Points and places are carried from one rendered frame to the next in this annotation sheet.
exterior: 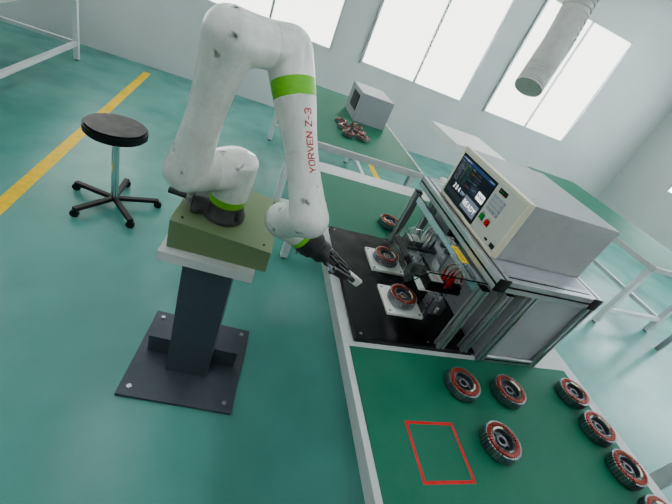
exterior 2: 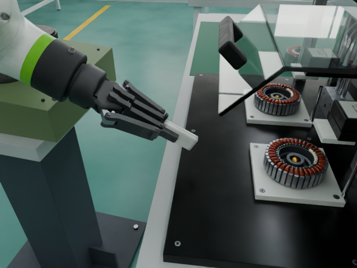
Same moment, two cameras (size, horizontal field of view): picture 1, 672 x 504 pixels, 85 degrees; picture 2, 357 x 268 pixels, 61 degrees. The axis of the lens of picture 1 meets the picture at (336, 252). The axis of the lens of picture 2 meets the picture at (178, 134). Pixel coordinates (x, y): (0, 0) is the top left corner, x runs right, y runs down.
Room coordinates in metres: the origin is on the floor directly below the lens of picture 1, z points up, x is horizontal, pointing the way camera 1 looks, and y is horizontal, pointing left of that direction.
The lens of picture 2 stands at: (0.65, -0.32, 1.18)
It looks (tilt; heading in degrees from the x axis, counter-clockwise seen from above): 36 degrees down; 30
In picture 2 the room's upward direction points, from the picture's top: straight up
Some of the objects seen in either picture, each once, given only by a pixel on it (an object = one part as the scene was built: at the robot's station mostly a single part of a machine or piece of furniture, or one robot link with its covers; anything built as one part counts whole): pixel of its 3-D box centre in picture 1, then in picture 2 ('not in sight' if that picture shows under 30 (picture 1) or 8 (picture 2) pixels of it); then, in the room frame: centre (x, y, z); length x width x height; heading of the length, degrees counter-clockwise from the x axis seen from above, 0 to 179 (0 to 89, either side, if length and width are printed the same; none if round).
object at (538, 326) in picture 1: (530, 333); not in sight; (1.10, -0.75, 0.91); 0.28 x 0.03 x 0.32; 113
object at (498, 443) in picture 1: (500, 441); not in sight; (0.72, -0.65, 0.77); 0.11 x 0.11 x 0.04
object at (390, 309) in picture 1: (399, 301); (291, 171); (1.13, -0.30, 0.78); 0.15 x 0.15 x 0.01; 23
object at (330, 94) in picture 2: not in sight; (336, 103); (1.41, -0.34, 0.80); 0.07 x 0.05 x 0.06; 23
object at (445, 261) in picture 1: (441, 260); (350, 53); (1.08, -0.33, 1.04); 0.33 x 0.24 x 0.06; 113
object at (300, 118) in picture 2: (383, 261); (274, 107); (1.35, -0.20, 0.78); 0.15 x 0.15 x 0.01; 23
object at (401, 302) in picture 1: (402, 296); (294, 161); (1.13, -0.30, 0.80); 0.11 x 0.11 x 0.04
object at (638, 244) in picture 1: (581, 240); not in sight; (4.34, -2.59, 0.37); 2.10 x 0.90 x 0.75; 23
